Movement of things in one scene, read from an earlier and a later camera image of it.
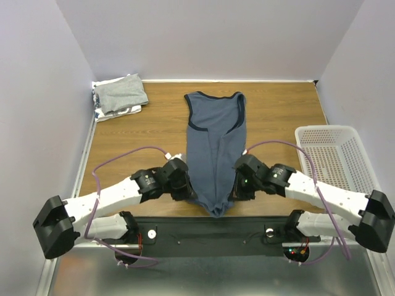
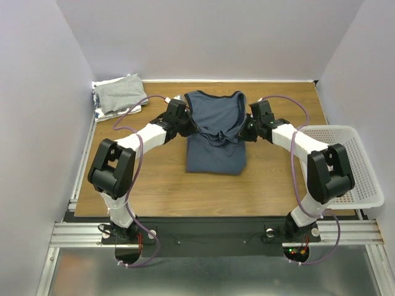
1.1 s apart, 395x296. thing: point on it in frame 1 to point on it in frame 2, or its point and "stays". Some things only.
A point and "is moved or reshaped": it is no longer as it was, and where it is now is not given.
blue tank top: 216,140 is moved or reshaped
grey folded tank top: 120,94 stays
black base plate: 207,236 stays
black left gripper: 188,192 to 192,127
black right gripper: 242,190 to 245,132
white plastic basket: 341,158 stays
